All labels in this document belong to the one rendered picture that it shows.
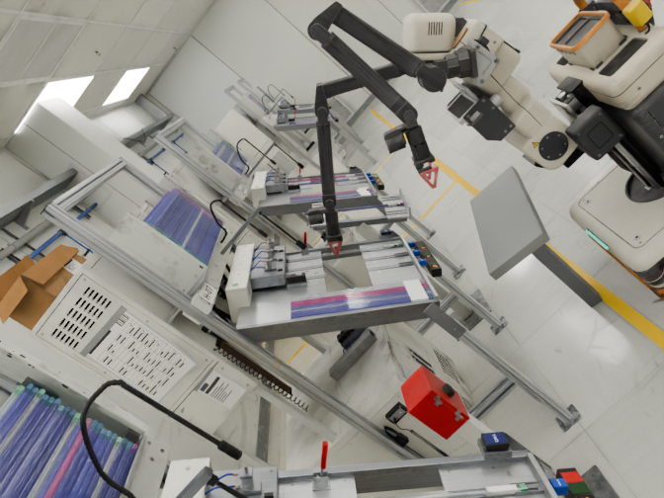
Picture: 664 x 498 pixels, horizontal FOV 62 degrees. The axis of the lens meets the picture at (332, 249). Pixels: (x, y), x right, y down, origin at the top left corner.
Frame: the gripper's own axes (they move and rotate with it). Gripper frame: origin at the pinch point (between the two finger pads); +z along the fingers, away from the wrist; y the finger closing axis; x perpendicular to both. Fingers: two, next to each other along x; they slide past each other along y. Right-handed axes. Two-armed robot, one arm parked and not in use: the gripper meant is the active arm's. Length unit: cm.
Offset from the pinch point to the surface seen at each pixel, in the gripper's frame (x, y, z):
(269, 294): -28.8, 32.8, 0.8
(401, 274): 23.6, 30.3, 1.1
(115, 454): -49, 144, -22
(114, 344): -80, 61, -2
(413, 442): 18, 60, 58
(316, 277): -9.8, 21.7, 1.0
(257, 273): -33.0, 23.6, -5.2
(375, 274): 13.9, 26.9, 1.1
